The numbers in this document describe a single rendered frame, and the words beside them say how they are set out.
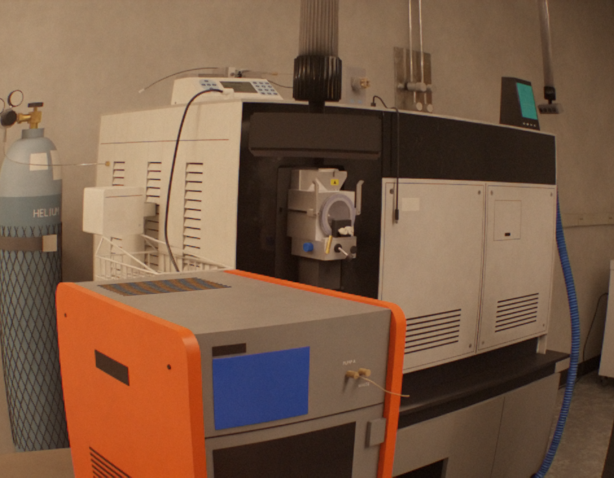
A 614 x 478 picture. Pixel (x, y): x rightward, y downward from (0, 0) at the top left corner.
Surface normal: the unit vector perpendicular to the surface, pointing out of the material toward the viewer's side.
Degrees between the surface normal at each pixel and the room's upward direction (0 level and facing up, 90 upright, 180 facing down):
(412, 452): 90
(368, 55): 90
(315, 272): 90
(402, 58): 90
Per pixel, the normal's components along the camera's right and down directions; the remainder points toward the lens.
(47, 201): 0.81, 0.10
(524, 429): 0.65, 0.11
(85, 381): -0.76, 0.06
